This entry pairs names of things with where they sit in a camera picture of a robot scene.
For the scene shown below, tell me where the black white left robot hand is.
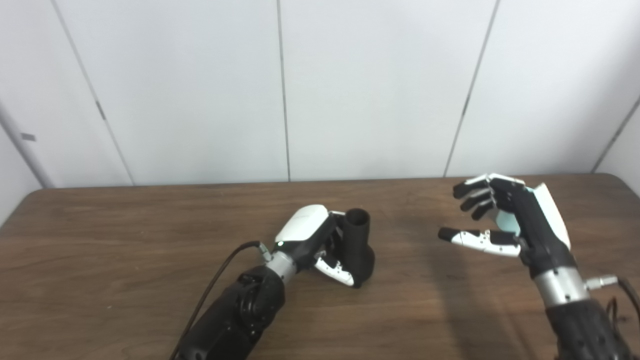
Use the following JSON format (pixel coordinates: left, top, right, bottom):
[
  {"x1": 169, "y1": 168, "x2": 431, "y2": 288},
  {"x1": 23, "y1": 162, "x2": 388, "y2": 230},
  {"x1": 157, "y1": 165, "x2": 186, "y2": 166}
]
[{"x1": 273, "y1": 204, "x2": 357, "y2": 289}]

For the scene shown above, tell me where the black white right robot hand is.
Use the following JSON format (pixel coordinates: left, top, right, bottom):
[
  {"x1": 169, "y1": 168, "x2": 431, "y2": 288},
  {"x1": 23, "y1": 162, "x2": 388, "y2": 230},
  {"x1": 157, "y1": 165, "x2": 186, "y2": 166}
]
[{"x1": 438, "y1": 173, "x2": 577, "y2": 279}]

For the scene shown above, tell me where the light-blue hose piece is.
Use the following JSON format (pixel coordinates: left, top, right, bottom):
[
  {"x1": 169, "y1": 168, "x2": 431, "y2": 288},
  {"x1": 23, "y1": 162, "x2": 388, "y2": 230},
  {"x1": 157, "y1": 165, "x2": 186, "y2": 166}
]
[{"x1": 495, "y1": 210, "x2": 521, "y2": 235}]

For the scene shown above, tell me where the black flared nozzle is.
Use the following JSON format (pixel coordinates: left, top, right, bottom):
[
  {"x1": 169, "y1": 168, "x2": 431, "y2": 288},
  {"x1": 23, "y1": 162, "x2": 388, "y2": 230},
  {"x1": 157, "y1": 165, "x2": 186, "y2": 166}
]
[{"x1": 341, "y1": 208, "x2": 376, "y2": 289}]

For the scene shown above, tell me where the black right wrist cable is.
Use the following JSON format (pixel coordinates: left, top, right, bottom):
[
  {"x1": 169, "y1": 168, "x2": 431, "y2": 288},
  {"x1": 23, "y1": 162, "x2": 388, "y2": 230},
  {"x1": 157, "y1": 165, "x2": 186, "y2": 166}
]
[{"x1": 585, "y1": 274, "x2": 640, "y2": 327}]

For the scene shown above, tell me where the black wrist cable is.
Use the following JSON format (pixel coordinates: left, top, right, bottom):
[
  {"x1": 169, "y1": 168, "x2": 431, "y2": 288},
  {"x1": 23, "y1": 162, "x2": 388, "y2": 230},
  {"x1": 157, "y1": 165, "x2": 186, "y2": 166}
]
[
  {"x1": 585, "y1": 274, "x2": 640, "y2": 327},
  {"x1": 170, "y1": 240, "x2": 274, "y2": 360}
]

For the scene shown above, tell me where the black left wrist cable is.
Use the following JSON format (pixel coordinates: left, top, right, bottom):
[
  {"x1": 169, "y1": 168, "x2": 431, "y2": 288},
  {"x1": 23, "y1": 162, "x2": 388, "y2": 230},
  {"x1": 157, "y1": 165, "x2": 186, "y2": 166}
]
[{"x1": 170, "y1": 240, "x2": 274, "y2": 360}]

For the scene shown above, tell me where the white wall corner post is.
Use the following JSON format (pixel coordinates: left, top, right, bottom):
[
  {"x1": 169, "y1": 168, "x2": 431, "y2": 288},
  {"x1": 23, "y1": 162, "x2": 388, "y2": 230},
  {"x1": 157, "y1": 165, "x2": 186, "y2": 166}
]
[{"x1": 0, "y1": 100, "x2": 55, "y2": 190}]

